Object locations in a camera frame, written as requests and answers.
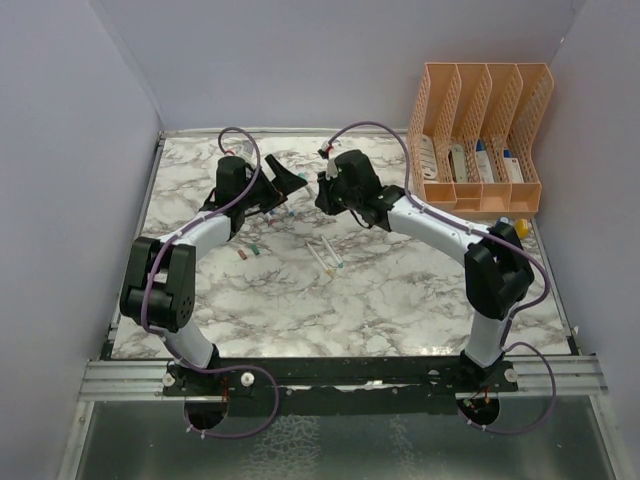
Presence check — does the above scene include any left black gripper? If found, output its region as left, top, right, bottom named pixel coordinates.
left=239, top=155, right=307, bottom=213

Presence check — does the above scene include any green cap marker pen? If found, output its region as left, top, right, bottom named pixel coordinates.
left=321, top=236, right=344, bottom=269

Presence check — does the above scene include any brown cap marker pen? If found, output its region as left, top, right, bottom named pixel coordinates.
left=306, top=242, right=333, bottom=277

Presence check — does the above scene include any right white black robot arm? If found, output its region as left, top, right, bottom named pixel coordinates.
left=315, top=150, right=534, bottom=391

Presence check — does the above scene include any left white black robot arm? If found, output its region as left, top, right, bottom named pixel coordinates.
left=119, top=155, right=308, bottom=395

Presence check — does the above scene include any blue cap marker pen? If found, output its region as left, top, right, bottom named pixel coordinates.
left=281, top=202, right=295, bottom=217

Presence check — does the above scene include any white booklet in organizer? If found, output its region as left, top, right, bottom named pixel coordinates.
left=418, top=135, right=439, bottom=183

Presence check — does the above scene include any orange plastic file organizer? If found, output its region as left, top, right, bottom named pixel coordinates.
left=407, top=62, right=554, bottom=220

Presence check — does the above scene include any white blue box in organizer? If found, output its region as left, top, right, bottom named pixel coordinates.
left=476, top=139, right=495, bottom=183

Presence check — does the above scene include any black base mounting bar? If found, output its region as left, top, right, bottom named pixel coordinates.
left=162, top=356, right=518, bottom=397

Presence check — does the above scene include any white red box in organizer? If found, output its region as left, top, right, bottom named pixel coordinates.
left=503, top=149, right=524, bottom=183

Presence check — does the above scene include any yellow small bottle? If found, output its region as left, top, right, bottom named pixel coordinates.
left=514, top=219, right=531, bottom=239

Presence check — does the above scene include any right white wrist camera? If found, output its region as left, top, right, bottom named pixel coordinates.
left=317, top=141, right=339, bottom=180

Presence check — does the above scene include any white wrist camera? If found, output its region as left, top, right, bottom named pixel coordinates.
left=238, top=141, right=255, bottom=162
left=317, top=141, right=339, bottom=180

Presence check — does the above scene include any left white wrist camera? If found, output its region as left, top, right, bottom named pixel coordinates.
left=238, top=141, right=255, bottom=162

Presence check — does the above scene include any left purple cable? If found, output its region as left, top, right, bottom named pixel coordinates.
left=139, top=126, right=280, bottom=440

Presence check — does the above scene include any aluminium frame rail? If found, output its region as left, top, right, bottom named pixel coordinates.
left=79, top=355, right=608, bottom=402

